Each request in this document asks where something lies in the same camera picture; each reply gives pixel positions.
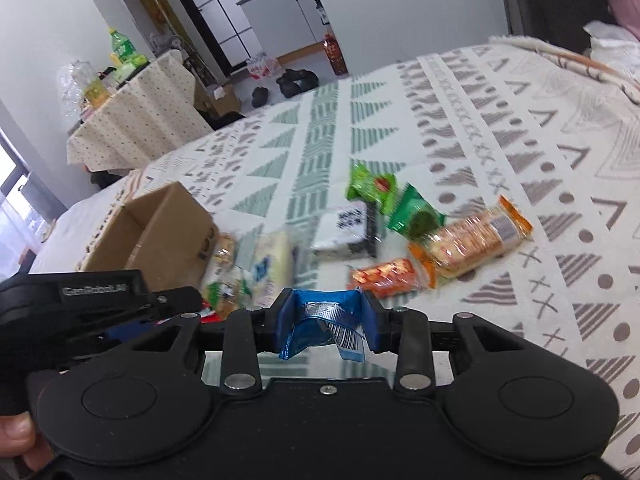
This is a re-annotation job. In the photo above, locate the blue foil snack packet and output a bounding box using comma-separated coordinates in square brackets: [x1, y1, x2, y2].
[276, 289, 366, 363]

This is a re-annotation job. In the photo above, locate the person left hand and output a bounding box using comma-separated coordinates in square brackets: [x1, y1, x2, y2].
[0, 412, 53, 471]

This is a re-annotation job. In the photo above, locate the red snack packet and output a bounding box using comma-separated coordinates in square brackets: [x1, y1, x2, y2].
[200, 299, 222, 324]

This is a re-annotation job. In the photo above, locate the green round biscuit packet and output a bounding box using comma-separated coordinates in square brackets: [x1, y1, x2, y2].
[203, 266, 253, 322]

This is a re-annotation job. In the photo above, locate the orange snack packet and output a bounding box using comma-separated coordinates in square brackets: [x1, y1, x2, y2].
[346, 258, 423, 299]

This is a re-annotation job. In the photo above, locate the small yellow candy packet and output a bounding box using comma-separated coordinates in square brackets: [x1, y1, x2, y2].
[213, 233, 235, 269]

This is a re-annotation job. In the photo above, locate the long cream bread packet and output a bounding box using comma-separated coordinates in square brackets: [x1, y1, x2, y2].
[235, 226, 295, 310]

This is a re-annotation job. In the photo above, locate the orange cracker packet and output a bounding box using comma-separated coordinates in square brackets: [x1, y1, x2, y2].
[408, 195, 534, 289]

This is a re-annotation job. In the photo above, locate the black white cake packet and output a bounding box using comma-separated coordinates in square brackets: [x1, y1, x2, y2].
[310, 200, 378, 259]

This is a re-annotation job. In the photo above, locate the dark green snack packet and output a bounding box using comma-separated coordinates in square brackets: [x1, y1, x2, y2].
[386, 183, 446, 240]

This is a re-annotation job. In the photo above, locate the brown cardboard box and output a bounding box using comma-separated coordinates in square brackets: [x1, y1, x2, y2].
[81, 182, 219, 292]

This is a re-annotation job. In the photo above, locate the light green snack packet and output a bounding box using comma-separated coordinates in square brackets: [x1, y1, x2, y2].
[345, 164, 398, 216]

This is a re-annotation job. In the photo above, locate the patterned white bed cover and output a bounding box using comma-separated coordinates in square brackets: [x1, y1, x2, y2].
[32, 37, 639, 479]

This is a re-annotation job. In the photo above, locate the yellow drink bottle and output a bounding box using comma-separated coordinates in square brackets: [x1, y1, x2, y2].
[72, 61, 111, 110]

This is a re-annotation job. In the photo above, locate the round table dotted cloth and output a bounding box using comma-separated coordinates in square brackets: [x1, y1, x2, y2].
[66, 50, 213, 172]

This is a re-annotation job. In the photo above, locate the single black slipper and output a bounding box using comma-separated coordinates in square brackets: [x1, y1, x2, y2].
[252, 87, 269, 108]

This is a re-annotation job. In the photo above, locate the black shoes pair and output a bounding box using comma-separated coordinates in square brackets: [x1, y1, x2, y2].
[277, 68, 319, 99]

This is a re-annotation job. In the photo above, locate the green soda bottle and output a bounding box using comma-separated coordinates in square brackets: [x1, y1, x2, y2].
[108, 28, 146, 67]

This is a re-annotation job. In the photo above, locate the red oil bottle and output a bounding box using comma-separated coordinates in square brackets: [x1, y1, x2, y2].
[323, 32, 348, 76]

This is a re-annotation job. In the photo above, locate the white crumpled cloth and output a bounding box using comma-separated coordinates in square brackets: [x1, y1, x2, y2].
[582, 21, 639, 78]

